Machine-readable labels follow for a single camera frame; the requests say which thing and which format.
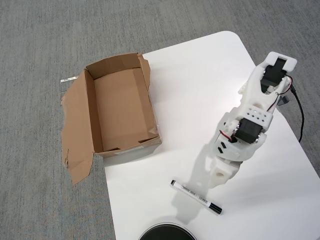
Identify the white gripper with slots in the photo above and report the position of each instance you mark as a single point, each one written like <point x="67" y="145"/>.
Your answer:
<point x="218" y="175"/>

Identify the white marker pen black cap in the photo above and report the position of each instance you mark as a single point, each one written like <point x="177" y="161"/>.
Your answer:
<point x="190" y="193"/>

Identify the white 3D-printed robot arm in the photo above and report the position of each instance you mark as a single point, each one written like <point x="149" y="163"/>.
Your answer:
<point x="255" y="100"/>

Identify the open brown cardboard box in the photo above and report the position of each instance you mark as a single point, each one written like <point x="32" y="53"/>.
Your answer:
<point x="120" y="105"/>

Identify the black round disc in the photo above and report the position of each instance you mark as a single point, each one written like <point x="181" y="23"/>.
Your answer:
<point x="167" y="232"/>

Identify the grey table clamp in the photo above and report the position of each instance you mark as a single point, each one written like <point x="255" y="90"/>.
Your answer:
<point x="283" y="101"/>

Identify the white paper strip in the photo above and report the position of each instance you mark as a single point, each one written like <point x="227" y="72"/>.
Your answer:
<point x="68" y="79"/>

